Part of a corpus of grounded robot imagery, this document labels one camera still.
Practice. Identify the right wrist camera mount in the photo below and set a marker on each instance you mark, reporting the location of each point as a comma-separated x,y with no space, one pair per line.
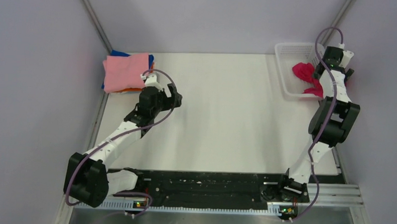
347,56

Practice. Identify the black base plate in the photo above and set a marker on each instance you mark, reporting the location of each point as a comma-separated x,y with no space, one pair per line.
214,190

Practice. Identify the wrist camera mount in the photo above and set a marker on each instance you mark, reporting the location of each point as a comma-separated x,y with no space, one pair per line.
347,56
152,80

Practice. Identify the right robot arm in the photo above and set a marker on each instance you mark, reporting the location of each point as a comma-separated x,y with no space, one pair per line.
330,125

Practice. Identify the pink folded t shirt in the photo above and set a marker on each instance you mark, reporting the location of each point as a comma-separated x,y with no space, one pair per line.
125,72

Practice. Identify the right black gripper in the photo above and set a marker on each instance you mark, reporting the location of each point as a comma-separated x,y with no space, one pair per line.
339,65

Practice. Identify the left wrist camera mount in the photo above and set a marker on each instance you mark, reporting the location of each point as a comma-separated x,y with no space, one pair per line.
152,80

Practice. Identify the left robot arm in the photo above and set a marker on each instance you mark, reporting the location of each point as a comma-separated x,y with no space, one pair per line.
87,178

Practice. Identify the blue folded t shirt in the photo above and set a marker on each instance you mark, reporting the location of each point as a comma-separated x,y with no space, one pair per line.
121,53

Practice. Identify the magenta t shirt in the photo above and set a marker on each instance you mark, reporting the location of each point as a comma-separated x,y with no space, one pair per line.
304,71

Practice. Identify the aluminium rail frame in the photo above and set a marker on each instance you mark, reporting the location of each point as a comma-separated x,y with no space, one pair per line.
324,195

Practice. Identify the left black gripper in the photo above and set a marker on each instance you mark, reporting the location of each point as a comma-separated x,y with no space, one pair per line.
167,106

